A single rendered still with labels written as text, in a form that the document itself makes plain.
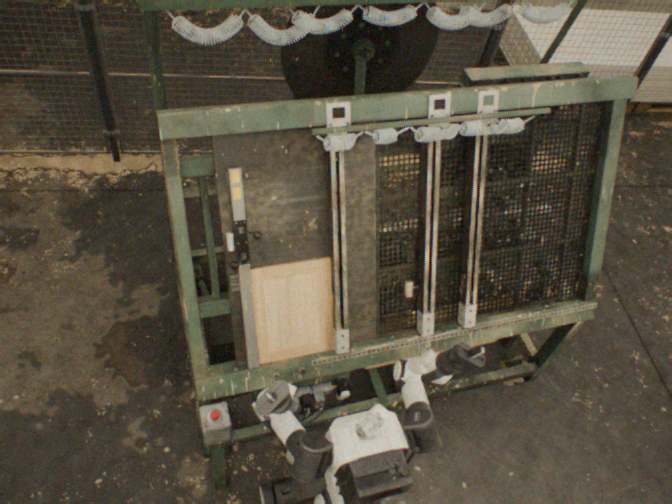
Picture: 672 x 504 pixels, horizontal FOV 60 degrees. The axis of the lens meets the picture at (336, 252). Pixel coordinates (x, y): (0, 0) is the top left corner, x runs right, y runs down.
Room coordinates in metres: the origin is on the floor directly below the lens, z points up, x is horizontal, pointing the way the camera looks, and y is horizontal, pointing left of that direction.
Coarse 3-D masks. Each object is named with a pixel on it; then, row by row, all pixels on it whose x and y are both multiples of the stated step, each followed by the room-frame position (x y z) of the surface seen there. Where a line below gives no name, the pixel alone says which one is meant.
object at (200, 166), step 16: (560, 128) 2.47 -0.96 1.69; (576, 128) 2.51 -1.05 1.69; (400, 144) 2.10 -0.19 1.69; (416, 144) 2.13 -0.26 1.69; (448, 144) 2.20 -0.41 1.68; (464, 144) 2.23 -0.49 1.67; (192, 160) 1.71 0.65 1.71; (208, 160) 1.74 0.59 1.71; (192, 176) 1.68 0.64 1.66; (208, 208) 1.65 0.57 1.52; (208, 224) 1.61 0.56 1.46; (208, 240) 1.57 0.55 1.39; (480, 240) 2.07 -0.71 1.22; (208, 256) 1.54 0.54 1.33; (544, 256) 2.16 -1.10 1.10; (400, 272) 1.82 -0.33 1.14; (208, 304) 1.41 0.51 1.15; (224, 304) 1.44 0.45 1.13
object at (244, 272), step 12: (228, 168) 1.71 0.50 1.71; (240, 168) 1.72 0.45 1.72; (240, 180) 1.69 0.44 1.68; (240, 204) 1.64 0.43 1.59; (240, 216) 1.62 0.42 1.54; (240, 276) 1.48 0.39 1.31; (240, 288) 1.46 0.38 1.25; (252, 300) 1.44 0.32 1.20; (252, 312) 1.41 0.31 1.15; (252, 324) 1.38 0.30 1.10; (252, 336) 1.35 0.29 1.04; (252, 348) 1.32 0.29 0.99; (252, 360) 1.29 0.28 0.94
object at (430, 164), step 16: (432, 96) 2.13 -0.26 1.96; (448, 96) 2.16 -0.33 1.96; (432, 112) 2.10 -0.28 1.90; (448, 112) 2.13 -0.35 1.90; (448, 128) 2.10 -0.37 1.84; (432, 144) 2.07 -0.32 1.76; (432, 160) 2.07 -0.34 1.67; (432, 176) 2.03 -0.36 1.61; (432, 192) 1.99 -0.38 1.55; (432, 208) 1.95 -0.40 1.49; (432, 224) 1.91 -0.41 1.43; (432, 240) 1.87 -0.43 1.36; (432, 256) 1.84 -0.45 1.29; (432, 272) 1.80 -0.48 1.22; (432, 288) 1.76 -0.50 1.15; (432, 304) 1.72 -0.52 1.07; (432, 320) 1.68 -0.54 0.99
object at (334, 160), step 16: (352, 144) 1.80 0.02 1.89; (336, 160) 1.87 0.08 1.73; (336, 176) 1.86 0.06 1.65; (336, 192) 1.82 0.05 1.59; (336, 208) 1.77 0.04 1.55; (336, 224) 1.73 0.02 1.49; (336, 240) 1.70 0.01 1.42; (336, 256) 1.66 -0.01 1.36; (336, 272) 1.62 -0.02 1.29; (336, 288) 1.59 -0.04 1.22; (336, 304) 1.55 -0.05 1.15; (336, 320) 1.51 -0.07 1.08; (336, 336) 1.47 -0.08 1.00; (336, 352) 1.44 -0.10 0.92
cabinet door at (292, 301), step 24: (288, 264) 1.60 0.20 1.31; (312, 264) 1.64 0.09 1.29; (264, 288) 1.50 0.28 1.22; (288, 288) 1.54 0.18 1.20; (312, 288) 1.58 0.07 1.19; (264, 312) 1.45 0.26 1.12; (288, 312) 1.49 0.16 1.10; (312, 312) 1.53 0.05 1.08; (264, 336) 1.39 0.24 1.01; (288, 336) 1.43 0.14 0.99; (312, 336) 1.47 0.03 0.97; (264, 360) 1.32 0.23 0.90
